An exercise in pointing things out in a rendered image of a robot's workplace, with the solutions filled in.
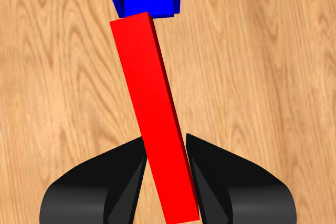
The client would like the thin red peg bar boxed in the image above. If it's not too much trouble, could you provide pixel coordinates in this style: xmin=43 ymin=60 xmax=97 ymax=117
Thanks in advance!
xmin=109 ymin=11 xmax=200 ymax=224

